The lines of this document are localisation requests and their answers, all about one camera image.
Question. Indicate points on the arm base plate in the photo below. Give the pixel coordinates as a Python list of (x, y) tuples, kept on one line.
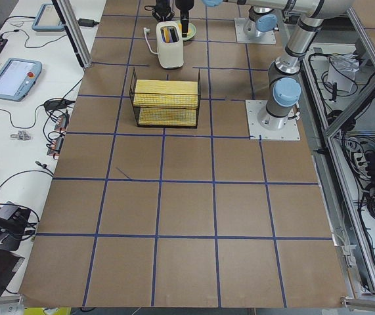
[(260, 31), (263, 126)]

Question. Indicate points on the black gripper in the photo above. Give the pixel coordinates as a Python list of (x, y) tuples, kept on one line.
[(185, 4), (163, 6)]

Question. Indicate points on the black power adapter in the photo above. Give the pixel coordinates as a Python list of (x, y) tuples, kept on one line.
[(87, 22)]

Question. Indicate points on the bread slice in toaster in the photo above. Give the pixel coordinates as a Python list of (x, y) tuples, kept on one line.
[(165, 35)]

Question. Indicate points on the aluminium frame post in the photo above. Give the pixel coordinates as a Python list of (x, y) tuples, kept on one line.
[(69, 21)]

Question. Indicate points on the wooden box in basket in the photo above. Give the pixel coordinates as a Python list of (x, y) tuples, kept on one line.
[(165, 98)]

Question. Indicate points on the white two-slot toaster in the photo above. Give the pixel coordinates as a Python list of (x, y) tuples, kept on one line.
[(170, 55)]

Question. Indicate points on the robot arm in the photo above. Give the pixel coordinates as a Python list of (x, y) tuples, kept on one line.
[(254, 11), (285, 91)]

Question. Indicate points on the near blue teach pendant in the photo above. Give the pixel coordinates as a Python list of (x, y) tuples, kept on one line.
[(17, 77)]

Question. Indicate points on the light green plate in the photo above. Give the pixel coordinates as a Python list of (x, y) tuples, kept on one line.
[(191, 32)]

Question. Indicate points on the blue teach pendant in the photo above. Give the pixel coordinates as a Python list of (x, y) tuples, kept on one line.
[(47, 20), (17, 77)]

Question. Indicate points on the far blue teach pendant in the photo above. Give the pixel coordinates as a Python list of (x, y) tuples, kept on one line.
[(47, 20)]

